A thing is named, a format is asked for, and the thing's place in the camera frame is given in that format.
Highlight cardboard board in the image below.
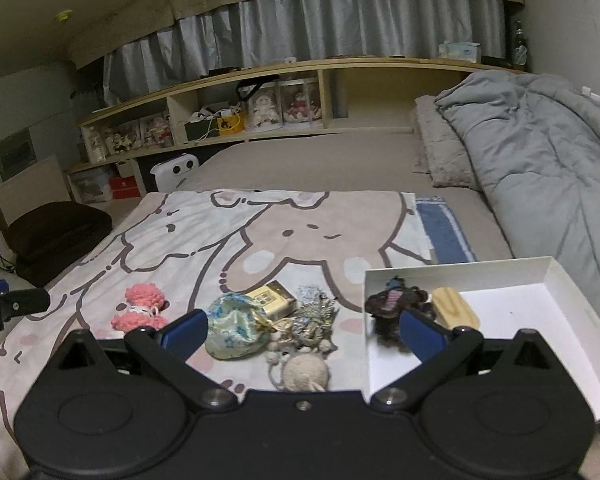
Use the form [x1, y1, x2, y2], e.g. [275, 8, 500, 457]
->
[0, 155, 74, 233]

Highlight tissue box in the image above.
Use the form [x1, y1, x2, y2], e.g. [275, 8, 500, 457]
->
[438, 41, 482, 60]

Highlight brown purple crochet piece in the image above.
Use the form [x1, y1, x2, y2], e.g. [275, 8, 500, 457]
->
[366, 276, 438, 347]

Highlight glass bottle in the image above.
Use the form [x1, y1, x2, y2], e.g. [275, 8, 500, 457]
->
[511, 20, 529, 70]

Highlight yellow bag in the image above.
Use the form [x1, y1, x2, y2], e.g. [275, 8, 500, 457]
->
[217, 111, 245, 136]

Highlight pink crochet toy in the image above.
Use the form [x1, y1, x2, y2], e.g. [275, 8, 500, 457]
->
[111, 282, 170, 339]

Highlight floral drawstring pouch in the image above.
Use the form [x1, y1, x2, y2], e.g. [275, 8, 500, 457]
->
[205, 294, 272, 362]

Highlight white heater with eyes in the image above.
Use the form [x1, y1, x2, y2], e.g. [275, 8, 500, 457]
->
[150, 154, 201, 192]

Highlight figurine display box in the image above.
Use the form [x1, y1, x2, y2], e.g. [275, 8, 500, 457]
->
[139, 114, 174, 149]
[100, 122, 144, 156]

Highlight long wooden shelf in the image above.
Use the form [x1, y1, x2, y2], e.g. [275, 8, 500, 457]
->
[66, 57, 526, 203]

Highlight wall electrical panel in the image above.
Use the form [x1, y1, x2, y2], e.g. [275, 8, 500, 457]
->
[0, 132, 37, 182]

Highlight clear storage bin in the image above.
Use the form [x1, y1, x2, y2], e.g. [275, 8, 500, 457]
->
[72, 170, 114, 204]

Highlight beige bed mattress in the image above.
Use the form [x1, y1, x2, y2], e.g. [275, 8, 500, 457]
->
[170, 127, 515, 264]

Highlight cream crochet ball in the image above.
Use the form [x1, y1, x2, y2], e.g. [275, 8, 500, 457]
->
[267, 340, 331, 393]

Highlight red doll display box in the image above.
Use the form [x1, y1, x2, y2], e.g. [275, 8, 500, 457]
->
[279, 79, 324, 126]

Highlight dark green box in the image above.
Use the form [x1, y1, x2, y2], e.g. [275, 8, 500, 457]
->
[185, 120, 221, 142]

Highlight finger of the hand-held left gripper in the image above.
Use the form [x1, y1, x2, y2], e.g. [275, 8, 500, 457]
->
[2, 287, 51, 318]

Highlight dark brown floor cushion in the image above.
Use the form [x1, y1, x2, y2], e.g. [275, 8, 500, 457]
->
[5, 201, 114, 287]

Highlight oval wooden block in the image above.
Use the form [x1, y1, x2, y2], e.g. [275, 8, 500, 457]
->
[431, 287, 482, 332]

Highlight cartoon printed blanket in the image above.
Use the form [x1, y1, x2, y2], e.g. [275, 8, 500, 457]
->
[0, 189, 437, 480]

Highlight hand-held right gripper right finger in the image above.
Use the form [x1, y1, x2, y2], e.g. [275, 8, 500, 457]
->
[370, 310, 553, 412]

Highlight silver gold tassel cord bundle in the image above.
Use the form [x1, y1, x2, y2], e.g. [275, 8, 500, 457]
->
[279, 285, 342, 356]

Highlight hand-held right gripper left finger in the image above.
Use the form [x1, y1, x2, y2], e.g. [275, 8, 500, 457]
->
[55, 309, 238, 412]

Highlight gold packet box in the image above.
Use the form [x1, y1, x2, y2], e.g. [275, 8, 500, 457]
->
[244, 281, 298, 319]

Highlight grey duvet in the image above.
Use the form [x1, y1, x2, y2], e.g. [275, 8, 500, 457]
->
[434, 69, 600, 356]

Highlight white cardboard box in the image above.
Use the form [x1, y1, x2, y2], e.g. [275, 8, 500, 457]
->
[364, 256, 600, 423]

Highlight grey curtain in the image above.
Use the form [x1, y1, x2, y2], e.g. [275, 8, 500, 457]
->
[102, 0, 507, 108]

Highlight cream doll display box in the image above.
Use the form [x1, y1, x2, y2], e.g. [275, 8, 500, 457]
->
[245, 82, 284, 129]

